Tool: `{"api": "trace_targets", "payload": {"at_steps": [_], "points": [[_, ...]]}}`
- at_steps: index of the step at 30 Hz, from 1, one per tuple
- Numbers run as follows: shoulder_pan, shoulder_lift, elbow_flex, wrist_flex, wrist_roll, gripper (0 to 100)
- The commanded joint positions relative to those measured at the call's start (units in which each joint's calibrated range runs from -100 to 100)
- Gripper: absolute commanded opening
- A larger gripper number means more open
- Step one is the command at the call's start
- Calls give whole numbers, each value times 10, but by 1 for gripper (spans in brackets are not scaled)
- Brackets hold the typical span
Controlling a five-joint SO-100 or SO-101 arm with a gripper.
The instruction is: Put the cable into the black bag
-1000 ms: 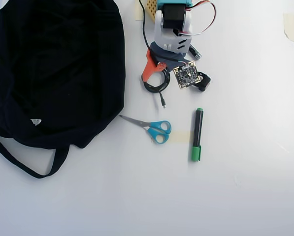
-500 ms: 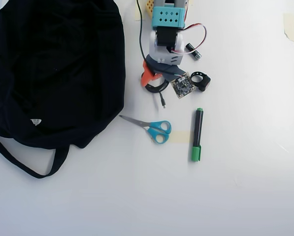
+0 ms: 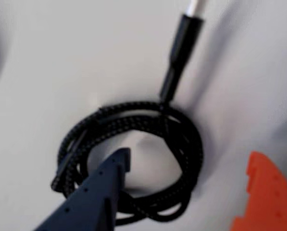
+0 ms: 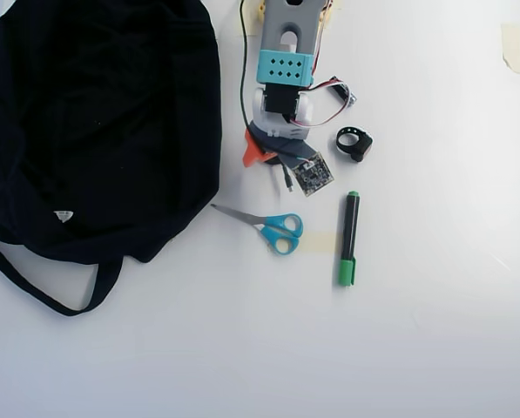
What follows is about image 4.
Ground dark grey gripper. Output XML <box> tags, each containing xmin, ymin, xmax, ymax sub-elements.
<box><xmin>240</xmin><ymin>121</ymin><xmax>316</xmax><ymax>170</ymax></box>

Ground beige masking tape piece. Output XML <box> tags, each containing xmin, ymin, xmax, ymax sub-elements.
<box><xmin>501</xmin><ymin>24</ymin><xmax>520</xmax><ymax>76</ymax></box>
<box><xmin>301</xmin><ymin>233</ymin><xmax>339</xmax><ymax>253</ymax></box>

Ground green and black marker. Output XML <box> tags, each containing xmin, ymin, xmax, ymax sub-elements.
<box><xmin>337</xmin><ymin>190</ymin><xmax>361</xmax><ymax>287</ymax></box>

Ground black braided cable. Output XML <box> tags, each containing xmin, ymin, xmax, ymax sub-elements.
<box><xmin>266</xmin><ymin>150</ymin><xmax>295</xmax><ymax>195</ymax></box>

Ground white and red servo wires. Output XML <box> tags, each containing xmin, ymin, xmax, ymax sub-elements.
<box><xmin>292</xmin><ymin>74</ymin><xmax>356</xmax><ymax>130</ymax></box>

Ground bare camera circuit board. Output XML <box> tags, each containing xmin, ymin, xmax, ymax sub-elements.
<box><xmin>289</xmin><ymin>150</ymin><xmax>335</xmax><ymax>198</ymax></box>

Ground blue handled scissors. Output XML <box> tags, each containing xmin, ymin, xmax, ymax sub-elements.
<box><xmin>210</xmin><ymin>203</ymin><xmax>304</xmax><ymax>257</ymax></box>

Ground black cloth bag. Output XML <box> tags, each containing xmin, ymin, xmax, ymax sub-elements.
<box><xmin>0</xmin><ymin>0</ymin><xmax>224</xmax><ymax>318</ymax></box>

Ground black ring strap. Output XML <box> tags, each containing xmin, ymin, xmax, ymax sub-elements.
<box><xmin>335</xmin><ymin>125</ymin><xmax>375</xmax><ymax>165</ymax></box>

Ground thin black power cable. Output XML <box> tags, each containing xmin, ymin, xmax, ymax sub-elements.
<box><xmin>238</xmin><ymin>0</ymin><xmax>254</xmax><ymax>131</ymax></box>

